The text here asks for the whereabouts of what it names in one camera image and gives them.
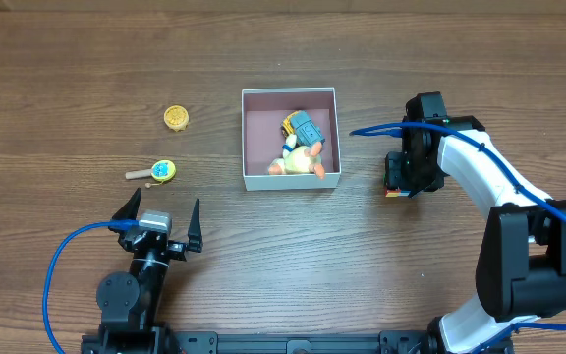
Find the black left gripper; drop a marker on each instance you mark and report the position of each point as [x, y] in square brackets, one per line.
[163, 247]

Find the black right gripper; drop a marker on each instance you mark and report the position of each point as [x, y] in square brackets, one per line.
[396, 174]

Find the colourful puzzle cube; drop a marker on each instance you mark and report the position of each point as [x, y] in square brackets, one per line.
[396, 193]

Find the yellow grey toy truck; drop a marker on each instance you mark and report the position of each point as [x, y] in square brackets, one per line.
[300, 124]

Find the white plush duck toy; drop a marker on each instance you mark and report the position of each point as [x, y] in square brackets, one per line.
[298, 159]

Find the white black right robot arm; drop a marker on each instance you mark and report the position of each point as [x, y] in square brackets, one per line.
[521, 270]

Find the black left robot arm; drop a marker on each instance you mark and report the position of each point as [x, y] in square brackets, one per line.
[129, 300]

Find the yellow blue rattle drum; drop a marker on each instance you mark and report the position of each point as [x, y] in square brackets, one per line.
[161, 172]

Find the yellow round toy disc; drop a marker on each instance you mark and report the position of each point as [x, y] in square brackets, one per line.
[176, 118]

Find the white box pink interior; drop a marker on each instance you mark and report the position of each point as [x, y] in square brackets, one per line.
[263, 111]

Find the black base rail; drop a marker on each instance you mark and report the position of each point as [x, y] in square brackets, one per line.
[209, 342]

